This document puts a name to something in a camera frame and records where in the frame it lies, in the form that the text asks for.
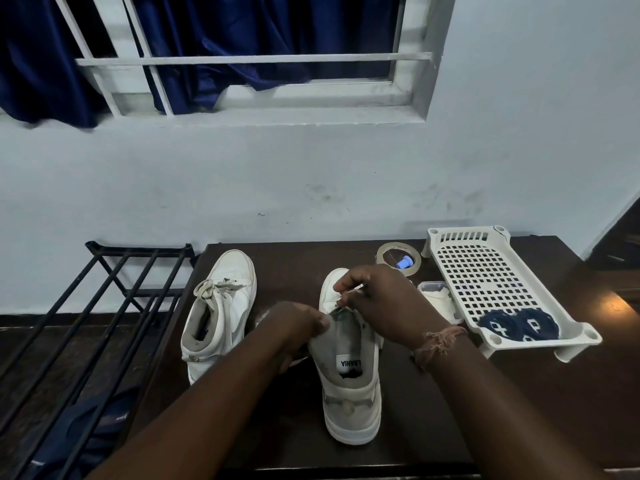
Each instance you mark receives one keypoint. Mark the small blue plastic cap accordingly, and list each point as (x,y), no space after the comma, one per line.
(404,262)

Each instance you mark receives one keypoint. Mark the person's right forearm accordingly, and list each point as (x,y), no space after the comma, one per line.
(500,414)

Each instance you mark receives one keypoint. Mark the person's left hand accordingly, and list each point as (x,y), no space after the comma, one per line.
(287,327)

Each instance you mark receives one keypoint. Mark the white laced high-top sneaker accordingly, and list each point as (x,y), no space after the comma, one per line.
(225,304)

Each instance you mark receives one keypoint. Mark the clear adhesive tape roll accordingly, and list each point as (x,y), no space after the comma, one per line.
(387,252)

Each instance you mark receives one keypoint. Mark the dark blue bag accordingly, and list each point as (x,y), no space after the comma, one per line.
(95,429)

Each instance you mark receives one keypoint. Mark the black metal shoe rack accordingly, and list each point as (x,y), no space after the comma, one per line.
(107,294)

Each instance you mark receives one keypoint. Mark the person's right fingers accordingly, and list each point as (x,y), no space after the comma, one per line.
(356,283)

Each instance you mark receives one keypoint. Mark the frayed brown thread wristband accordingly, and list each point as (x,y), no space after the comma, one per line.
(440,342)

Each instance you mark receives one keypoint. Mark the person's left forearm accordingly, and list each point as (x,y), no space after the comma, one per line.
(200,419)

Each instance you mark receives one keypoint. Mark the clear container with white cloth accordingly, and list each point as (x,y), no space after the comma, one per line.
(440,299)

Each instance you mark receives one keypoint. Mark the white window frame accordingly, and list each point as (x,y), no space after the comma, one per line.
(415,59)

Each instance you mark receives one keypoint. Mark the white sneaker with grey lining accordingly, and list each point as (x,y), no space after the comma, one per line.
(350,394)

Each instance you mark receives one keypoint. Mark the white shoelace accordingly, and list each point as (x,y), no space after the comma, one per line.
(334,303)

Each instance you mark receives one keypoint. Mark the dark blue curtain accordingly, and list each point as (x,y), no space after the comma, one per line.
(45,59)

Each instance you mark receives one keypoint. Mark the white perforated plastic rack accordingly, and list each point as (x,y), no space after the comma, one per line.
(480,274)

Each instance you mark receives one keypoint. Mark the white window grille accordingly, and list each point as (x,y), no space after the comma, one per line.
(250,58)

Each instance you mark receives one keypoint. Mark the person's right hand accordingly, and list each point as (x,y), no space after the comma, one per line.
(395,309)

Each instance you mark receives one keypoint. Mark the person's left fingers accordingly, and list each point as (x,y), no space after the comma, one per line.
(312,322)

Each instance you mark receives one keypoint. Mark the dark wooden door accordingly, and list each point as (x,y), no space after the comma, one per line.
(620,244)

